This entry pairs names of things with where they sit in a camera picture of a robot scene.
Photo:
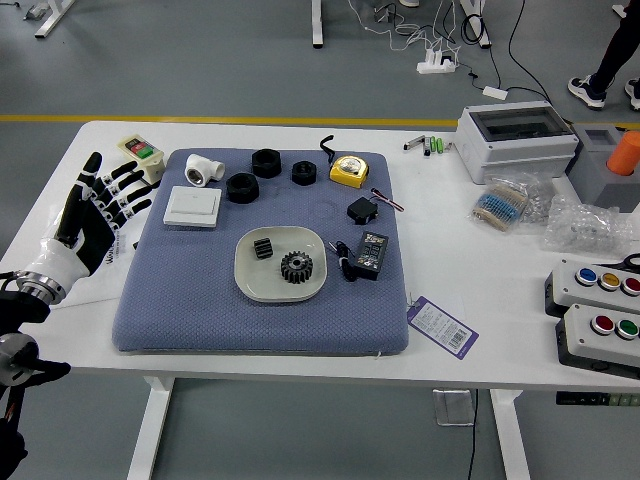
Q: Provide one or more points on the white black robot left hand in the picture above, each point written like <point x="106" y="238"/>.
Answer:
<point x="75" y="240"/>

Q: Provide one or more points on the small black gear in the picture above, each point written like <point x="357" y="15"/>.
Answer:
<point x="263" y="249"/>

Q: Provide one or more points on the big black gear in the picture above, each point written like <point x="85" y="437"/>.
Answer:
<point x="296" y="268"/>

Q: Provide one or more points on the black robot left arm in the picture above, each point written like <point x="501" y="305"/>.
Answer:
<point x="20" y="307"/>

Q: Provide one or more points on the big black hex nut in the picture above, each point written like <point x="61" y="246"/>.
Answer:
<point x="242" y="187"/>
<point x="266" y="162"/>

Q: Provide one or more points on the small black hex nut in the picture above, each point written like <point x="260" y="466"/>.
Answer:
<point x="303" y="173"/>

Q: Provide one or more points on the three-button control box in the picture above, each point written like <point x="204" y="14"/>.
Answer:
<point x="570" y="292"/>

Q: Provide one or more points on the red-green button control box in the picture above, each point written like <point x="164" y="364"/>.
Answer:
<point x="585" y="345"/>

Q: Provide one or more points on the clear printed plastic bag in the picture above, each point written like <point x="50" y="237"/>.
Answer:
<point x="117" y="250"/>

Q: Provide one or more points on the white pipe tee fitting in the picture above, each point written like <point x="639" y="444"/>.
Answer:
<point x="202" y="167"/>

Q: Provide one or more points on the blue-grey cushion mat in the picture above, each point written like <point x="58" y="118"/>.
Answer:
<point x="200" y="330"/>

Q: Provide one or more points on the white background table leg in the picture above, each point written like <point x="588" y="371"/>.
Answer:
<point x="318" y="25"/>
<point x="52" y="17"/>
<point x="477" y="20"/>

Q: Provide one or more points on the white square plate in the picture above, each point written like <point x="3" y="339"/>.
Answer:
<point x="300" y="240"/>

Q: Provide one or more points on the yellow tape measure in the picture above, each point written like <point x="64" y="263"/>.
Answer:
<point x="349" y="171"/>

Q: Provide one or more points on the black digital meter module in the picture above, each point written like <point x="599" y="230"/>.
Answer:
<point x="371" y="256"/>

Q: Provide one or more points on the silver metal piece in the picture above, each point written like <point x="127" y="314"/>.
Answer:
<point x="414" y="143"/>

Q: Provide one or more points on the green battery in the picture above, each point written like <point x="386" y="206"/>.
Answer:
<point x="441" y="145"/>
<point x="434" y="144"/>

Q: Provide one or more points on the purple product tag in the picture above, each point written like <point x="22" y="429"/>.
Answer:
<point x="442" y="327"/>

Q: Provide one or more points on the white power strip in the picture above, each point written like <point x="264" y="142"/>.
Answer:
<point x="436" y="65"/>

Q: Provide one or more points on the silver floor plate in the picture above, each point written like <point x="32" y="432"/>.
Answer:
<point x="452" y="407"/>

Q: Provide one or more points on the bag of resistors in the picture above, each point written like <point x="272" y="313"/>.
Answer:
<point x="500" y="202"/>

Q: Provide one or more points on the white power adapter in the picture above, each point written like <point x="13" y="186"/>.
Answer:
<point x="495" y="92"/>

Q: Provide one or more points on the bag of small screws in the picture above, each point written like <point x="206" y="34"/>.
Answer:
<point x="539" y="200"/>

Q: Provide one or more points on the clear bubble bag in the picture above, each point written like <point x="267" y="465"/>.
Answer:
<point x="587" y="227"/>

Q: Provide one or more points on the grey plastic block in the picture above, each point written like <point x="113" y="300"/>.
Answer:
<point x="595" y="170"/>

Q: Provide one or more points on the black table control panel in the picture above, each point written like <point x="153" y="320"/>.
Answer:
<point x="595" y="399"/>

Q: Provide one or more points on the orange cylinder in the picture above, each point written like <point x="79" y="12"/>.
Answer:
<point x="625" y="154"/>

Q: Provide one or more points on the person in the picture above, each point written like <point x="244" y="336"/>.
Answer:
<point x="617" y="50"/>

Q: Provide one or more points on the cream red-green push-button switch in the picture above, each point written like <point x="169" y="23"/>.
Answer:
<point x="145" y="155"/>

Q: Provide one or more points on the white wall switch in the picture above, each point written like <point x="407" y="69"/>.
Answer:
<point x="192" y="206"/>

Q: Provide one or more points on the grey enclosure with clear lid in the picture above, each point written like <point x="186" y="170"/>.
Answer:
<point x="515" y="150"/>

